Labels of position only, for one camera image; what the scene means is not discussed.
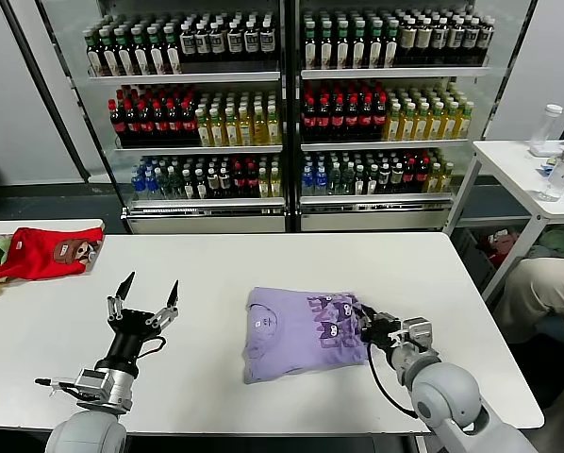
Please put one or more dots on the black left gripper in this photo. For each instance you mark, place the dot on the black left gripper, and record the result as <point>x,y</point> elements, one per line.
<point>128,335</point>

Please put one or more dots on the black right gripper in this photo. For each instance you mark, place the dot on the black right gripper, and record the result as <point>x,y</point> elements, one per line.
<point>386,332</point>

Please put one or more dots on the purple T-shirt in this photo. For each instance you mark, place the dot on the purple T-shirt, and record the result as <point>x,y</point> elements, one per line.
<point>286,344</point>

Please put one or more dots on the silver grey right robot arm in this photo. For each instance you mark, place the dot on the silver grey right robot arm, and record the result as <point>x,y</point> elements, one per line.
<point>447,391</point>

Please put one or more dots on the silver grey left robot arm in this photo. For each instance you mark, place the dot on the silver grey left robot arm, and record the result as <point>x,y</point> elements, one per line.
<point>88,429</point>

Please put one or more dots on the red clothes pile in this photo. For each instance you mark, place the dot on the red clothes pile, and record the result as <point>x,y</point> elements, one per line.
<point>499,245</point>

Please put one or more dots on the glass beverage cooler cabinet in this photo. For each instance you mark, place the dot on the glass beverage cooler cabinet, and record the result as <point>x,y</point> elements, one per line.
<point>376,221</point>
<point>206,222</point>

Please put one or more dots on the red T-shirt bear print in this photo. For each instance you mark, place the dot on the red T-shirt bear print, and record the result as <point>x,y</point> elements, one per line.
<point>37,257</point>

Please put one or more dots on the white cooler shelf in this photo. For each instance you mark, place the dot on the white cooler shelf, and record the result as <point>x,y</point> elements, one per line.
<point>376,199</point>
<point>206,202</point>
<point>197,149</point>
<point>183,78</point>
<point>395,72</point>
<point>386,145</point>

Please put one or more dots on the blue water bottle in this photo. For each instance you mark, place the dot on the blue water bottle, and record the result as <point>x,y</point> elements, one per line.
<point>151,184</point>
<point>137,184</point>
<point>308,181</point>
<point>321,181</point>

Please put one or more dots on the small white table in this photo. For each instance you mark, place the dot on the small white table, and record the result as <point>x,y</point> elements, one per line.
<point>51,225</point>

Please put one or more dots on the clear green water bottle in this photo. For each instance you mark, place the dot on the clear green water bottle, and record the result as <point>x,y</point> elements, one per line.
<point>348,181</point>
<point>162,184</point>
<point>335,181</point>
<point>172,183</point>

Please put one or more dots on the dark plastic crate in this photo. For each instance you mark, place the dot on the dark plastic crate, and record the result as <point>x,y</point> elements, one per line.
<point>473,259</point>

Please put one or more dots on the small dark drink bottle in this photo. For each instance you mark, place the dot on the small dark drink bottle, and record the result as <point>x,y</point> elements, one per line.
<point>212,181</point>
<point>188,183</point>
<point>384,178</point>
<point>224,181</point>
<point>372,181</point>
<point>396,177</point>
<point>200,183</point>
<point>359,181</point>

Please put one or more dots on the small red-label cola bottle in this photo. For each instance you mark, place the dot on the small red-label cola bottle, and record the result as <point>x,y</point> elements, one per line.
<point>252,181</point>
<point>409,177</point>
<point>423,175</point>
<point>238,181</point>

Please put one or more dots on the small yellow juice bottle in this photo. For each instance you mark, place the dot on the small yellow juice bottle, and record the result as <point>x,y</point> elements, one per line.
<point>263,183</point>
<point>435,178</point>
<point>275,182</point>
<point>447,177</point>

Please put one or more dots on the dark blue seat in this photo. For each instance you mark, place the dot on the dark blue seat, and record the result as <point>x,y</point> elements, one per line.
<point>551,330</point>

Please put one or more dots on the red-cap cola bottle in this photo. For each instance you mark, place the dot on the red-cap cola bottle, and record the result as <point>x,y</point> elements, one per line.
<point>172,120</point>
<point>187,120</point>
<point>131,120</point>
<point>352,118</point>
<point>144,120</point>
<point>310,118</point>
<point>117,120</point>
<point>324,118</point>
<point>158,120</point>
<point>338,118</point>
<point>367,118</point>
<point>380,118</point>

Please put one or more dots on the green cloth pile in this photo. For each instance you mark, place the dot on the green cloth pile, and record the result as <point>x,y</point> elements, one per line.
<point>560,243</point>

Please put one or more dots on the white side table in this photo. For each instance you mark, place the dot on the white side table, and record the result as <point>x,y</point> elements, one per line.
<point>508,160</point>

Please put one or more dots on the clear plastic water bottle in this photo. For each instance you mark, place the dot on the clear plastic water bottle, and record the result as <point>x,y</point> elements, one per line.
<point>558,181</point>

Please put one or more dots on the small blue item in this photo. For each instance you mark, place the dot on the small blue item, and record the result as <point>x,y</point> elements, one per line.
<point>547,166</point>

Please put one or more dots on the white flat box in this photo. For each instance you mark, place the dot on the white flat box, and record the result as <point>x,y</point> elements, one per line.
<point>543,152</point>

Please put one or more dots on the green-cap bottle white label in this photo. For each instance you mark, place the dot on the green-cap bottle white label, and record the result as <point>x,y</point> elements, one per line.
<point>343,45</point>
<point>138,49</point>
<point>376,45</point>
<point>391,45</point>
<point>359,45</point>
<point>154,49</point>
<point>106,51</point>
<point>311,45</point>
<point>122,50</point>
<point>326,45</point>
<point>92,52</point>
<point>170,48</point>

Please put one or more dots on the tall clear bottle white cap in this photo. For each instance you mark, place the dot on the tall clear bottle white cap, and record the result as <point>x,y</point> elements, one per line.
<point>548,129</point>

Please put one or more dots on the beige-label dark bottle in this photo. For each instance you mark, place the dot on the beige-label dark bottle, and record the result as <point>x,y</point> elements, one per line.
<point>408,40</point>
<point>423,40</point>

